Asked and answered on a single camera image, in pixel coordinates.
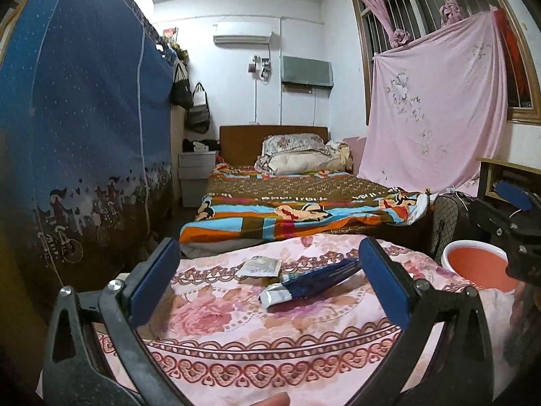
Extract white air conditioner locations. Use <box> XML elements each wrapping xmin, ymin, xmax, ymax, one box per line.
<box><xmin>213</xmin><ymin>31</ymin><xmax>272</xmax><ymax>45</ymax></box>

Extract cream pillow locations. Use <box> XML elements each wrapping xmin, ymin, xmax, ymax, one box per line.
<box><xmin>254</xmin><ymin>151</ymin><xmax>346</xmax><ymax>176</ymax></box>

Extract dark blue snack wrapper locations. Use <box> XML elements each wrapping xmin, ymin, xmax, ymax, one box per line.
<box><xmin>259</xmin><ymin>257</ymin><xmax>361</xmax><ymax>309</ymax></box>

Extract person's right hand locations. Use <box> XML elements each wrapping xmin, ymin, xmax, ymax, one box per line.
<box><xmin>506</xmin><ymin>282</ymin><xmax>540</xmax><ymax>370</ymax></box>

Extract wall socket cluster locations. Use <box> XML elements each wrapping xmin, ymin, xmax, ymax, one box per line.
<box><xmin>248</xmin><ymin>55</ymin><xmax>272</xmax><ymax>82</ymax></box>

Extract checkered dark suitcase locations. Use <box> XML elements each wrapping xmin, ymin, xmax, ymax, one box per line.
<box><xmin>429</xmin><ymin>191</ymin><xmax>473</xmax><ymax>265</ymax></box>

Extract blue fabric wardrobe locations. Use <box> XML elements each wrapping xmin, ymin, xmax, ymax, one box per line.
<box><xmin>0</xmin><ymin>0</ymin><xmax>175</xmax><ymax>288</ymax></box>

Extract floral pillow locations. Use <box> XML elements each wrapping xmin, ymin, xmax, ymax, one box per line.
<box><xmin>261</xmin><ymin>133</ymin><xmax>330</xmax><ymax>157</ymax></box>

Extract white nightstand drawers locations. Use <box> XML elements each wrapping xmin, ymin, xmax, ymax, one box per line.
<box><xmin>178</xmin><ymin>151</ymin><xmax>217</xmax><ymax>208</ymax></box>

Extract wooden shelf unit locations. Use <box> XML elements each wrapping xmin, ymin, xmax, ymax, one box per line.
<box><xmin>477</xmin><ymin>158</ymin><xmax>540</xmax><ymax>201</ymax></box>

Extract black handbag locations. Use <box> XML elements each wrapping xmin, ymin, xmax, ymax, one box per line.
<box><xmin>169</xmin><ymin>62</ymin><xmax>193</xmax><ymax>111</ymax></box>

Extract grey white tote bag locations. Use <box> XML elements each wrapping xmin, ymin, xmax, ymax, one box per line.
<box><xmin>184</xmin><ymin>83</ymin><xmax>211</xmax><ymax>134</ymax></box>

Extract pink hanging sheet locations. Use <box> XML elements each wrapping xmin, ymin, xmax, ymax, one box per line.
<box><xmin>358</xmin><ymin>9</ymin><xmax>508</xmax><ymax>193</ymax></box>

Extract white paper receipt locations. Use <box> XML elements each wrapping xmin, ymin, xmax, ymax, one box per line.
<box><xmin>236</xmin><ymin>256</ymin><xmax>282</xmax><ymax>279</ymax></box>

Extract pink floral quilt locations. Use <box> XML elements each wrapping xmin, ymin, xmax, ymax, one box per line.
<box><xmin>38</xmin><ymin>233</ymin><xmax>519</xmax><ymax>406</ymax></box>

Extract brown wooden headboard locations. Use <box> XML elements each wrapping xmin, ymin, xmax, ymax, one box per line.
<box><xmin>219</xmin><ymin>125</ymin><xmax>329</xmax><ymax>167</ymax></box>

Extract red white trash basin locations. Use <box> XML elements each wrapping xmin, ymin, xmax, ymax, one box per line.
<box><xmin>441</xmin><ymin>240</ymin><xmax>518</xmax><ymax>293</ymax></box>

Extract colourful cartoon bed blanket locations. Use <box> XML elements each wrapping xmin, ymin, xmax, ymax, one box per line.
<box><xmin>180</xmin><ymin>163</ymin><xmax>429</xmax><ymax>244</ymax></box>

